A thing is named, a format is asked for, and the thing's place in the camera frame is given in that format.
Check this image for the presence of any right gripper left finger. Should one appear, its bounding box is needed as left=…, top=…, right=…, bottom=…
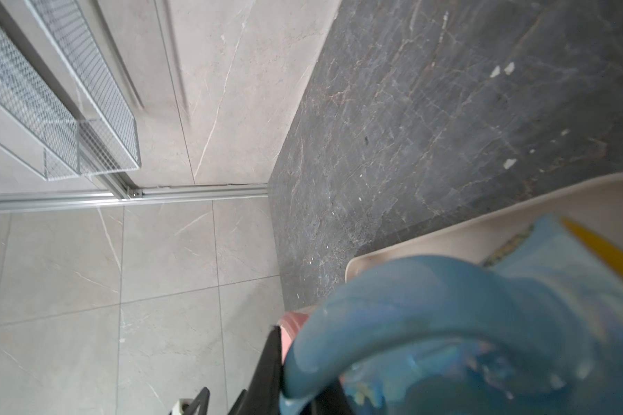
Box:
left=183, top=387, right=210, bottom=415

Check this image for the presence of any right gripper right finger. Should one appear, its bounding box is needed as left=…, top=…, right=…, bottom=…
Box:
left=228, top=326, right=282, bottom=415

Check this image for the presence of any pink cartoon mug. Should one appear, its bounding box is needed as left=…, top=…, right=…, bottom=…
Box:
left=278, top=308, right=313, bottom=362

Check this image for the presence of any blue mug yellow inside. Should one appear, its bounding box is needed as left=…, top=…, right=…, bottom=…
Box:
left=280, top=215, right=623, bottom=414

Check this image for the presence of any beige serving tray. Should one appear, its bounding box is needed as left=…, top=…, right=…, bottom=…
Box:
left=345, top=173, right=623, bottom=281

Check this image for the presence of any white wire mesh basket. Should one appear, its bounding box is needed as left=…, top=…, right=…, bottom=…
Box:
left=0, top=1, right=141, bottom=182

